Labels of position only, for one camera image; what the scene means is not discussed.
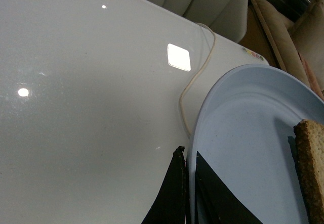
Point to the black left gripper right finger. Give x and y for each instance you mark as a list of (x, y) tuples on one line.
[(220, 204)]

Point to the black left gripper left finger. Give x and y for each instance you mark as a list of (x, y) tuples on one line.
[(170, 203)]

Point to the light blue round plate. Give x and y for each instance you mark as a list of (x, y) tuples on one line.
[(244, 132)]

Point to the slice of bread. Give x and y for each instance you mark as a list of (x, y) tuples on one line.
[(309, 144)]

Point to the beige cushion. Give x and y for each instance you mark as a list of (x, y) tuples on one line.
[(297, 46)]

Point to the right beige chair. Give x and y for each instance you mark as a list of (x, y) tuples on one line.
[(227, 18)]

